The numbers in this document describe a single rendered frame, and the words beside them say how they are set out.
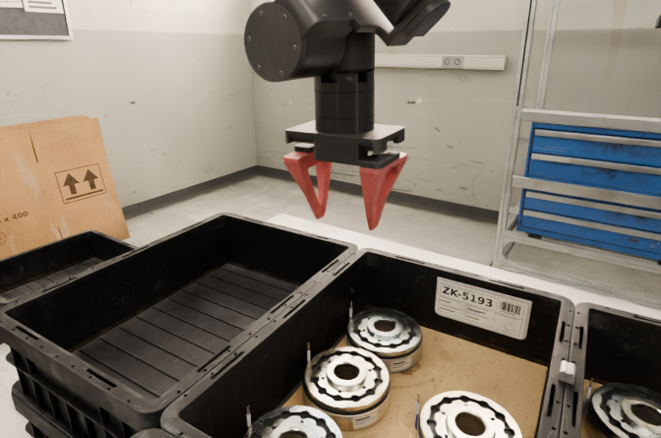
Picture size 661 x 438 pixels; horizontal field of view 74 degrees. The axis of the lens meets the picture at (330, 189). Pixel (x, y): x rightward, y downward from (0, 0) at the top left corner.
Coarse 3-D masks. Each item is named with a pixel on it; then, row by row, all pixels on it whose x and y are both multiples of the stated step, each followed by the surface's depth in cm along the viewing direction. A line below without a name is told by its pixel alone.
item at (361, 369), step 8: (336, 360) 54; (344, 360) 54; (352, 360) 54; (328, 368) 52; (336, 368) 53; (360, 368) 52; (328, 376) 51; (360, 376) 51; (336, 384) 50; (344, 384) 50; (352, 384) 50; (360, 384) 50
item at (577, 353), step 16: (576, 304) 54; (592, 304) 54; (576, 320) 51; (624, 320) 52; (640, 320) 51; (656, 320) 51; (576, 336) 48; (576, 352) 46; (576, 368) 43; (576, 384) 41; (576, 400) 41; (576, 416) 38; (560, 432) 36; (576, 432) 36
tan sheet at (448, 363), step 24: (432, 336) 64; (432, 360) 59; (456, 360) 59; (480, 360) 59; (504, 360) 59; (408, 384) 55; (432, 384) 55; (456, 384) 55; (480, 384) 55; (504, 384) 55; (528, 384) 55; (408, 408) 51; (504, 408) 51; (528, 408) 51; (360, 432) 48; (384, 432) 48; (408, 432) 48; (528, 432) 48
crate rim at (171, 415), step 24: (408, 264) 65; (432, 264) 64; (312, 288) 58; (504, 288) 58; (528, 288) 58; (288, 312) 53; (264, 336) 48; (240, 360) 45; (552, 360) 44; (216, 384) 42; (552, 384) 41; (168, 408) 39; (552, 408) 40; (168, 432) 36; (192, 432) 36; (552, 432) 36
